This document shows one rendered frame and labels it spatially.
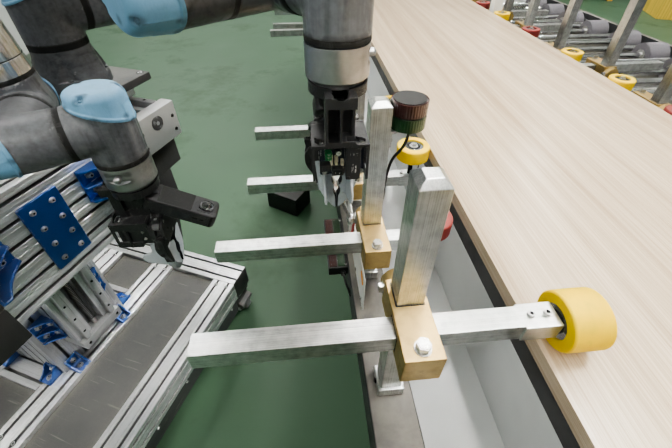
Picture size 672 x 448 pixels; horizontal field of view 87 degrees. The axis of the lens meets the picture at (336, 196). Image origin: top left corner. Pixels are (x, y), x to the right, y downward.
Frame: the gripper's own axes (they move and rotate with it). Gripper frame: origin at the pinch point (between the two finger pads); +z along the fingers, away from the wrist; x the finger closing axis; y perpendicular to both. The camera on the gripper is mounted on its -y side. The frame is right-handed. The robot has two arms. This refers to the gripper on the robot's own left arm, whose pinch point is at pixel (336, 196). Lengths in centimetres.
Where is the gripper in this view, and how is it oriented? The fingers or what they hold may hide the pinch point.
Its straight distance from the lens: 56.5
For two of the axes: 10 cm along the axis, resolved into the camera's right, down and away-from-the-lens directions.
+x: 10.0, -0.5, 0.6
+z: 0.0, 7.7, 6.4
